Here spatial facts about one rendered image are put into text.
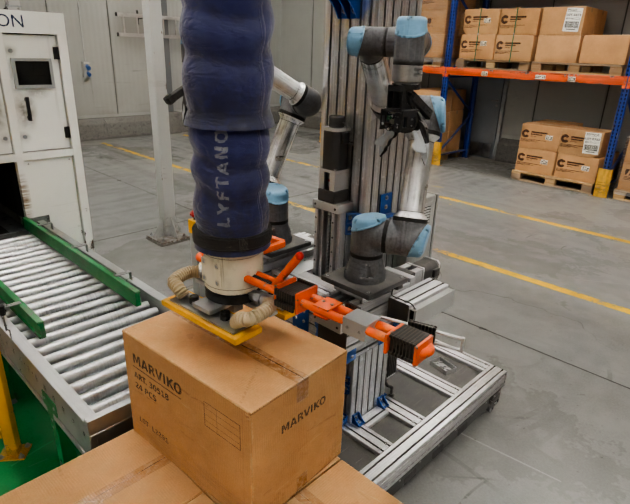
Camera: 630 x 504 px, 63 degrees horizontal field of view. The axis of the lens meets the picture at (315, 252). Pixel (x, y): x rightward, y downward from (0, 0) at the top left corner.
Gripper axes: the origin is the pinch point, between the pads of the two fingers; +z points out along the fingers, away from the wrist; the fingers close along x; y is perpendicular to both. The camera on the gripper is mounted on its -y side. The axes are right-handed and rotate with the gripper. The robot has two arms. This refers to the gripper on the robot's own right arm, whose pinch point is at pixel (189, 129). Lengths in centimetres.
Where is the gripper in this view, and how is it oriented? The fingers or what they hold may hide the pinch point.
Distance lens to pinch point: 209.4
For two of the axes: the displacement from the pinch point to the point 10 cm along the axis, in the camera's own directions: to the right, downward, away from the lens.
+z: -0.4, 9.3, 3.6
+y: 8.6, -1.5, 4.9
